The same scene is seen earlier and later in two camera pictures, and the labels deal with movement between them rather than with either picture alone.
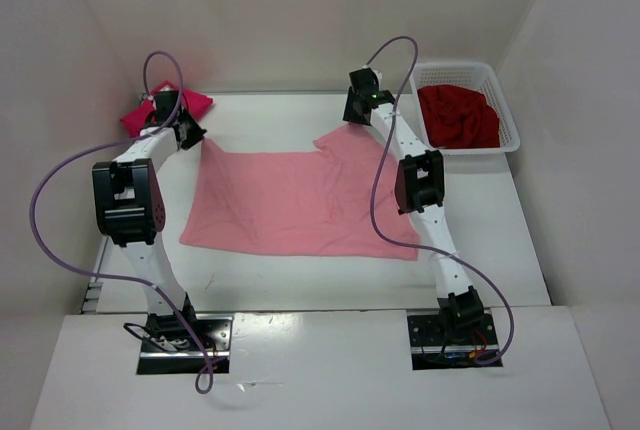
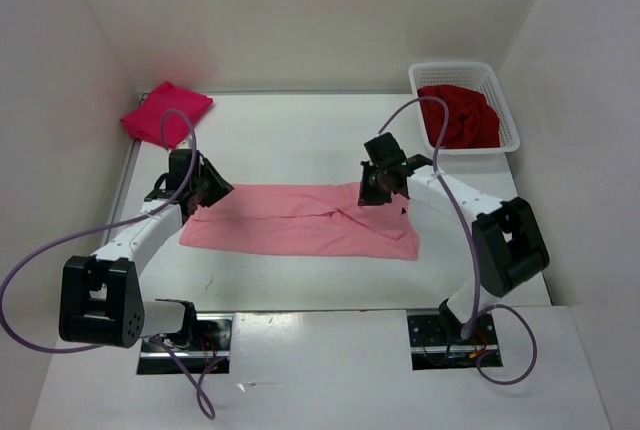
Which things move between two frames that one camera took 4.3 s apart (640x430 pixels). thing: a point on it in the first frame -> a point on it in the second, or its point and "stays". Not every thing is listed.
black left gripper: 190,131 -> 214,185
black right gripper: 353,111 -> 373,184
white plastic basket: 479,77 stays
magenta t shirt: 143,116 stays
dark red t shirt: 458,117 stays
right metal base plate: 430,350 stays
